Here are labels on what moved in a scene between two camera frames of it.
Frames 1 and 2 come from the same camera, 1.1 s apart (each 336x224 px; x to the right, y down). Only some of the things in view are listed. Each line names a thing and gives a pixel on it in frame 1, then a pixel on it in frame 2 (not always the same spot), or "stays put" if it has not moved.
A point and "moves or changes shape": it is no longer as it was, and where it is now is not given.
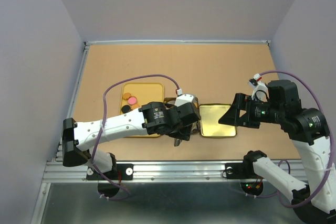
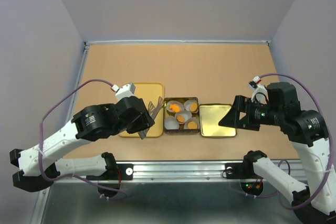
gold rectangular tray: (145, 93) stays put
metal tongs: (177, 142) moves or changes shape
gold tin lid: (209, 115) stays put
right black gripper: (242, 101) stays put
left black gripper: (185, 135) → (146, 123)
